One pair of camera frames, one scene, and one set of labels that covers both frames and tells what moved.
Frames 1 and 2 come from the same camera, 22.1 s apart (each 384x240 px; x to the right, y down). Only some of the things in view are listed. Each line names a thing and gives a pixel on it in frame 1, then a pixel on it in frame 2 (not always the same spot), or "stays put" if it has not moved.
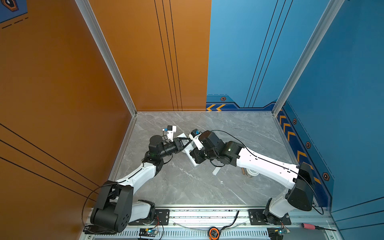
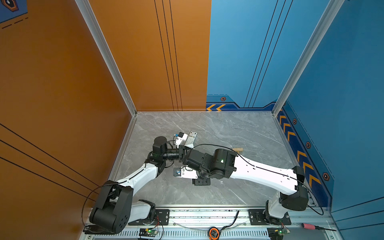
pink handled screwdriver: [312, 227] stays put
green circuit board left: [148, 232] stays put
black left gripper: [177, 145] -> [183, 150]
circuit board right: [277, 233] stays put
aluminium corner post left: [88, 15] stays put
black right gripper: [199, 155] -> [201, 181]
